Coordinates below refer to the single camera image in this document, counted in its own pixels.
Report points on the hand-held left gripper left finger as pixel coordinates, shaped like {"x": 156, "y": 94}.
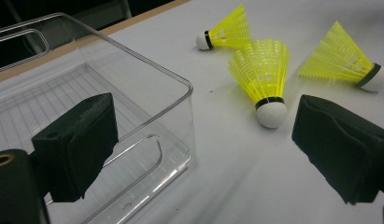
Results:
{"x": 77, "y": 146}

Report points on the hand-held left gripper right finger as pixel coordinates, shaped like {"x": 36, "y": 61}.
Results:
{"x": 342, "y": 149}

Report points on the clear plastic container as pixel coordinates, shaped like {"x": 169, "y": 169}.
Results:
{"x": 143, "y": 93}

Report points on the yellow plastic shuttlecock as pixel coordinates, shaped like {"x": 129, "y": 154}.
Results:
{"x": 264, "y": 74}
{"x": 230, "y": 32}
{"x": 339, "y": 59}

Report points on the white table sheet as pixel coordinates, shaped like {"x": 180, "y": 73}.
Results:
{"x": 242, "y": 174}

